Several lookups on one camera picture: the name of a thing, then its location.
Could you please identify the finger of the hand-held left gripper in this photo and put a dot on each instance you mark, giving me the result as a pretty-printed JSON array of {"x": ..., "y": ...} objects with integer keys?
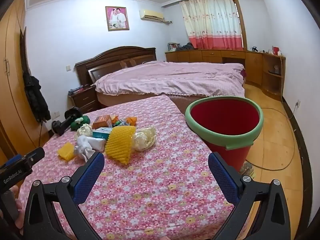
[
  {"x": 35, "y": 156},
  {"x": 11, "y": 160}
]

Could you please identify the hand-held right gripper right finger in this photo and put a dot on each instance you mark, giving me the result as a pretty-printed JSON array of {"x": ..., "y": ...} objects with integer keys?
[{"x": 223, "y": 177}]

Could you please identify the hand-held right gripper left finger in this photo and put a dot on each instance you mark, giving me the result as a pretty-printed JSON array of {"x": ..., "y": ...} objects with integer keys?
[{"x": 88, "y": 177}]

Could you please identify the white tissue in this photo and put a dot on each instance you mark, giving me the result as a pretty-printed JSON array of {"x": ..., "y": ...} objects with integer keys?
[{"x": 85, "y": 147}]

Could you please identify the small yellow foam net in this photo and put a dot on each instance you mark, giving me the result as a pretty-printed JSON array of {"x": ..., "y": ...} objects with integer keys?
[{"x": 65, "y": 151}]

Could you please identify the blue and white box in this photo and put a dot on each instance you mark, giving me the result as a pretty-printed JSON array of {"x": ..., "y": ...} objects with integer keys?
[{"x": 102, "y": 133}]

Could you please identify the large yellow foam net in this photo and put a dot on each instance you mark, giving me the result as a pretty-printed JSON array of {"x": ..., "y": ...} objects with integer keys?
[{"x": 120, "y": 142}]

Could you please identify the green toy figure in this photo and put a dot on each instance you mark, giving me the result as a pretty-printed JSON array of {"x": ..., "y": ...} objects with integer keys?
[{"x": 77, "y": 125}]

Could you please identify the orange cardboard box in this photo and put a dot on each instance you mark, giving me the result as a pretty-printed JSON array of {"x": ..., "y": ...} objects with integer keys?
[{"x": 101, "y": 122}]

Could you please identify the red bucket with green rim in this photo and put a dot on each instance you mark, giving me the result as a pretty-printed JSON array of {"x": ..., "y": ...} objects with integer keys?
[{"x": 225, "y": 120}]

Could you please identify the orange snack wrapper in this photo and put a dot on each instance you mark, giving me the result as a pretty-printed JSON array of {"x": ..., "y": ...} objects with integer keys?
[{"x": 114, "y": 118}]

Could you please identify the orange cloth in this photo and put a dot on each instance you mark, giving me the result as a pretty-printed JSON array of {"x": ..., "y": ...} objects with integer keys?
[{"x": 132, "y": 120}]

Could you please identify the person's left hand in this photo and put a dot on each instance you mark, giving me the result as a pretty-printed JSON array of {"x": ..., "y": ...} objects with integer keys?
[{"x": 14, "y": 191}]

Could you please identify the black dumbbell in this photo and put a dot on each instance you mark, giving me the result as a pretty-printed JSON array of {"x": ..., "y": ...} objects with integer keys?
[{"x": 65, "y": 122}]

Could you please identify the black jacket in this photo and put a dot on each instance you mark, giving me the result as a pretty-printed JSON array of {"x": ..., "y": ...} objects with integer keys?
[{"x": 36, "y": 97}]

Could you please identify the pink floral tablecloth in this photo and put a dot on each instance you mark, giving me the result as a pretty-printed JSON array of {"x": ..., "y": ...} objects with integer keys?
[{"x": 155, "y": 180}]

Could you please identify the dark wooden nightstand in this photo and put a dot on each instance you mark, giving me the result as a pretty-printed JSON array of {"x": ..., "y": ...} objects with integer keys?
[{"x": 83, "y": 100}]

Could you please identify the small items on nightstand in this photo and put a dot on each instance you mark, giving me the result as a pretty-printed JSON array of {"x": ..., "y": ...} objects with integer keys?
[{"x": 77, "y": 89}]

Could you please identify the wooden wardrobe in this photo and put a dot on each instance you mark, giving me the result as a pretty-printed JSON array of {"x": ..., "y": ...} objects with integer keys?
[{"x": 12, "y": 80}]

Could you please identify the brown bed base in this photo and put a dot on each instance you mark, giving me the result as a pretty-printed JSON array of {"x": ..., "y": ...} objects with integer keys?
[{"x": 112, "y": 100}]

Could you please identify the bed with pink quilt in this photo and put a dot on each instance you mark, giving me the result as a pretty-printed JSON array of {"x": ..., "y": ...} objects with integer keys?
[{"x": 170, "y": 77}]

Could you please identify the long wooden cabinet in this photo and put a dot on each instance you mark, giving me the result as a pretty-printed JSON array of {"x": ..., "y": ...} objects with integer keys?
[{"x": 252, "y": 65}]

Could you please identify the glass jar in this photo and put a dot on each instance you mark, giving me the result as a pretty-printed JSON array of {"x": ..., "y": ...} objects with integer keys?
[{"x": 276, "y": 69}]

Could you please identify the dark wooden headboard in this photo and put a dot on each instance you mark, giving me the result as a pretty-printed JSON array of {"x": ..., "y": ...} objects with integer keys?
[{"x": 110, "y": 57}]

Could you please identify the black handheld device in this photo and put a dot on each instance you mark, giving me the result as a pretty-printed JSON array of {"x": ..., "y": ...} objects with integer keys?
[{"x": 255, "y": 48}]

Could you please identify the dark clothes pile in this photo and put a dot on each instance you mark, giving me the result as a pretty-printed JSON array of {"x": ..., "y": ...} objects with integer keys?
[{"x": 186, "y": 47}]

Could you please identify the red cup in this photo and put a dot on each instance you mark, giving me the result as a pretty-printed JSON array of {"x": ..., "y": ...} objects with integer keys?
[{"x": 275, "y": 50}]

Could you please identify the white and red curtain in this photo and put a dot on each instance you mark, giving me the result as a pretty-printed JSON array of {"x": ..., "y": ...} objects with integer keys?
[{"x": 212, "y": 22}]

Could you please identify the white air conditioner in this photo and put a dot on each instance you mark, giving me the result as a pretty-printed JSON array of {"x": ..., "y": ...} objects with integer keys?
[{"x": 151, "y": 15}]

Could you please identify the small photo frame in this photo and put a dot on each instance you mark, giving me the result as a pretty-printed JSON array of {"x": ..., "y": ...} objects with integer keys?
[{"x": 172, "y": 46}]

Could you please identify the wooden window frame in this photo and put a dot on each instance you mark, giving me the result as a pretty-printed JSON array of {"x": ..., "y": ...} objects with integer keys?
[{"x": 241, "y": 25}]

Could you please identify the framed wall photo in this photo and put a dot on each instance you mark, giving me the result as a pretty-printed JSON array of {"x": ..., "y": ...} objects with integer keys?
[{"x": 117, "y": 18}]

